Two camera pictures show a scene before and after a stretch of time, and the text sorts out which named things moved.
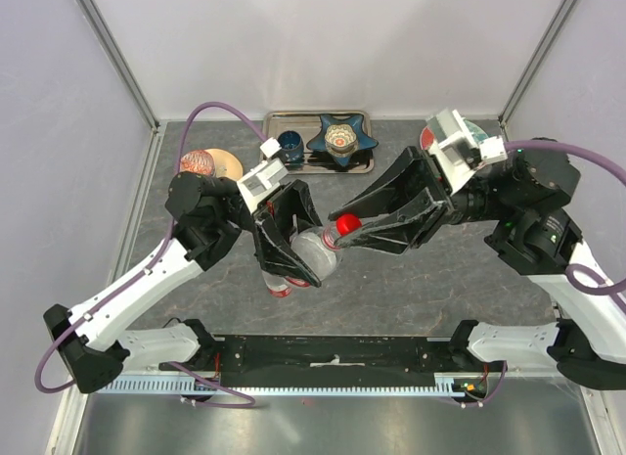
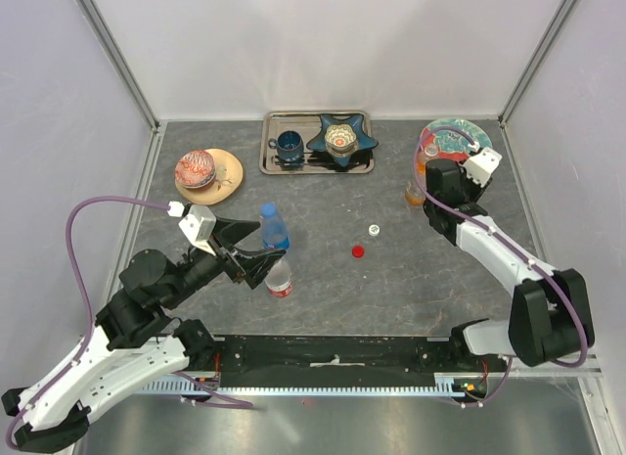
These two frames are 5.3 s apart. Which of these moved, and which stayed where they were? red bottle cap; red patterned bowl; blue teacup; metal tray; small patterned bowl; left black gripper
Moved: left black gripper; red bottle cap
Stayed: metal tray; blue teacup; red patterned bowl; small patterned bowl
